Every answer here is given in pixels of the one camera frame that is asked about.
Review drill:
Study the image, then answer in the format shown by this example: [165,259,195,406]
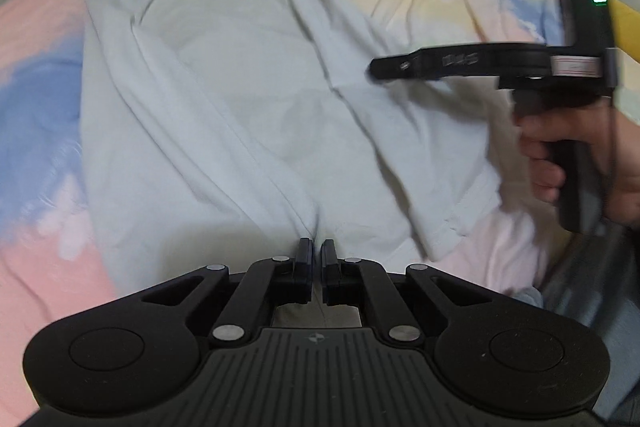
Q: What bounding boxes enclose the light grey trousers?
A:
[80,0,500,294]

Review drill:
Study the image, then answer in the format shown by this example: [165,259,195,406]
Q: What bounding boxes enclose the person's right hand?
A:
[513,102,639,228]

